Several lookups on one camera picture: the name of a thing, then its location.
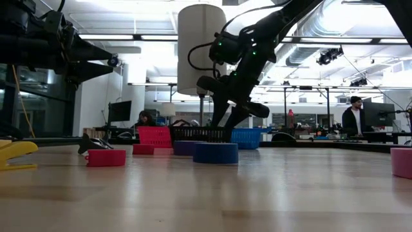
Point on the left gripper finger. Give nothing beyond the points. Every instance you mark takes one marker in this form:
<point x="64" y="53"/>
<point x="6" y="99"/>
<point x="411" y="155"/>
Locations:
<point x="83" y="72"/>
<point x="85" y="51"/>

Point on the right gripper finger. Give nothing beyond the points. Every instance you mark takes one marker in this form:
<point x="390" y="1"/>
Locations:
<point x="219" y="109"/>
<point x="236" y="119"/>

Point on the blue tape roll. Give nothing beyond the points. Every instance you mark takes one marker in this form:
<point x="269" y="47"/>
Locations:
<point x="215" y="153"/>

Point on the yellow mini stapler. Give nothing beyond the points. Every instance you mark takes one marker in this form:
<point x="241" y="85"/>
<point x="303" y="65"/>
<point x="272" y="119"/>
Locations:
<point x="16" y="149"/>

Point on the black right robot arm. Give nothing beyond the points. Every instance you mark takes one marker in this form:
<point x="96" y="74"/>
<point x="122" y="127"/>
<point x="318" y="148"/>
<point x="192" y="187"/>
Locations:
<point x="273" y="19"/>

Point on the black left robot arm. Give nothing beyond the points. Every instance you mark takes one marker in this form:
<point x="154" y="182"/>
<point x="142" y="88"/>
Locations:
<point x="22" y="45"/>

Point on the purple tape roll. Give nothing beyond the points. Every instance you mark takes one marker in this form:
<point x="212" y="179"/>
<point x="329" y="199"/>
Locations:
<point x="183" y="148"/>

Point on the black staple remover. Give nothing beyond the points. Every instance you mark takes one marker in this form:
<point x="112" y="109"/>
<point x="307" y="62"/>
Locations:
<point x="87" y="145"/>

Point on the red mini stapler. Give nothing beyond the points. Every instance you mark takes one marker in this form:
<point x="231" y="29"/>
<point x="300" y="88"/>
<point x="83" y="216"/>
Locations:
<point x="143" y="149"/>
<point x="106" y="158"/>

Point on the grey lamp pole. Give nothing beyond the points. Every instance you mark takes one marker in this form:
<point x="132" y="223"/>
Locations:
<point x="201" y="109"/>

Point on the blue plastic bin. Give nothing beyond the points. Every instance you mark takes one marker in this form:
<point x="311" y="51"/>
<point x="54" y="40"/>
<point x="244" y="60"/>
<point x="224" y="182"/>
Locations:
<point x="246" y="138"/>

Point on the black mesh basket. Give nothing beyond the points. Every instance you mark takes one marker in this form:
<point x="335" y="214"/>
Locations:
<point x="196" y="133"/>

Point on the black metal rack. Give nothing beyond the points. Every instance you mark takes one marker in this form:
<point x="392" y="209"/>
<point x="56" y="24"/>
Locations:
<point x="285" y="106"/>

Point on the small white table lamp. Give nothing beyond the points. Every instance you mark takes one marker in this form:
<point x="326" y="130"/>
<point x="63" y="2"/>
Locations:
<point x="167" y="109"/>

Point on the black computer monitor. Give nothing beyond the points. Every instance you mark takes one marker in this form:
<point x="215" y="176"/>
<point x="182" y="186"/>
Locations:
<point x="119" y="111"/>
<point x="378" y="114"/>

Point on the red bottle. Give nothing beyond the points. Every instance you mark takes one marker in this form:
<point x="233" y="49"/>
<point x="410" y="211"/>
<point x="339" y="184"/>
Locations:
<point x="290" y="117"/>

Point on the white cylinder lampshade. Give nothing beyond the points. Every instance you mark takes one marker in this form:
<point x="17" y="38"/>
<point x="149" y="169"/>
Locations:
<point x="193" y="48"/>

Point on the red plastic bin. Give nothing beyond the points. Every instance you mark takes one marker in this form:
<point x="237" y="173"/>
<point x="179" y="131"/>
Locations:
<point x="154" y="137"/>

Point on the person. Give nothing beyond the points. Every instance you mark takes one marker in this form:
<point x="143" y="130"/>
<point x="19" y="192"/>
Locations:
<point x="145" y="120"/>
<point x="354" y="122"/>

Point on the black ceiling track lights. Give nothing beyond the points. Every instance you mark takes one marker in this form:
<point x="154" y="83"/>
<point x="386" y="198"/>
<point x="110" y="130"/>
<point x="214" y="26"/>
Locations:
<point x="359" y="82"/>

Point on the black wall camera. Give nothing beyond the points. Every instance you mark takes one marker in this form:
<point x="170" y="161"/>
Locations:
<point x="113" y="61"/>

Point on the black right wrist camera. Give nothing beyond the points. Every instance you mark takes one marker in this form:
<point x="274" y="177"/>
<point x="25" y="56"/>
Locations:
<point x="225" y="48"/>

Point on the black frame clamp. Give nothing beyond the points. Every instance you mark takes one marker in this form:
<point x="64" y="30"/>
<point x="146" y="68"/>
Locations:
<point x="125" y="135"/>
<point x="283" y="138"/>

